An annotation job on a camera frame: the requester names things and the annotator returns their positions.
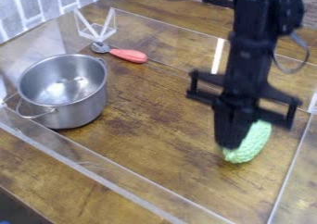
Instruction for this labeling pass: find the clear acrylic enclosure wall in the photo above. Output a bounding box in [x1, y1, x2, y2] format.
[0, 8, 309, 224]

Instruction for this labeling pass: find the red handled spatula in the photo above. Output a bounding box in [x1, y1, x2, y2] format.
[90, 41, 149, 65]

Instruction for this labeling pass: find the silver metal pot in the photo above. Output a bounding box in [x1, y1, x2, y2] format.
[15, 54, 109, 130]

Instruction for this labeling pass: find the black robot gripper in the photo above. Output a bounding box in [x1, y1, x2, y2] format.
[188, 37, 301, 149]

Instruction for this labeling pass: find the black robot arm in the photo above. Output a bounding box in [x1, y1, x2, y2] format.
[188, 0, 304, 150]

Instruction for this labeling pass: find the black wall strip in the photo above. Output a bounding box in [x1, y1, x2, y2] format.
[202, 0, 234, 8]

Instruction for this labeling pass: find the green bitter gourd toy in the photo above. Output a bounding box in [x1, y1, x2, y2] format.
[222, 120, 273, 164]

